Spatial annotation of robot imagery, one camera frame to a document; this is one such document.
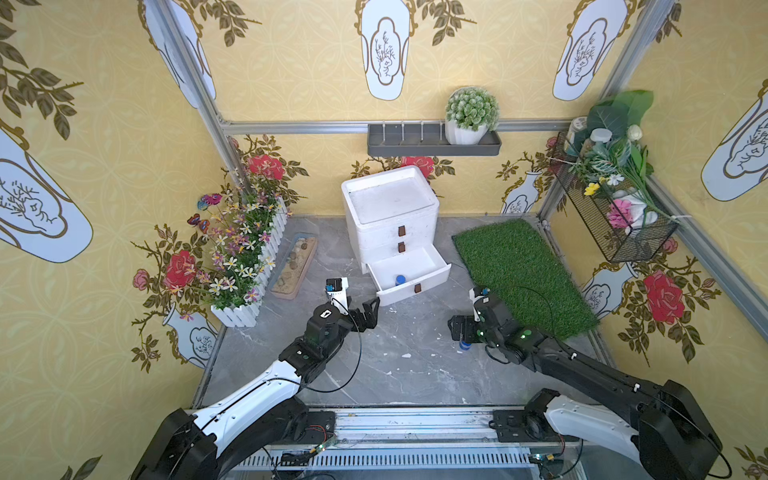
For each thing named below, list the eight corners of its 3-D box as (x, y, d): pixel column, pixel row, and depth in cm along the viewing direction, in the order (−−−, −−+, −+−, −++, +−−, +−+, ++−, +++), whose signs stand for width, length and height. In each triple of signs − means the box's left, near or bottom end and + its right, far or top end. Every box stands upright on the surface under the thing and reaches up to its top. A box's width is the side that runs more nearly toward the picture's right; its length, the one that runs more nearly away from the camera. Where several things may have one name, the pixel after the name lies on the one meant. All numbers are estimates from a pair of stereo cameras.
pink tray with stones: (269, 297, 99) (266, 293, 97) (297, 236, 116) (295, 232, 114) (293, 300, 98) (291, 296, 96) (318, 239, 115) (317, 234, 113)
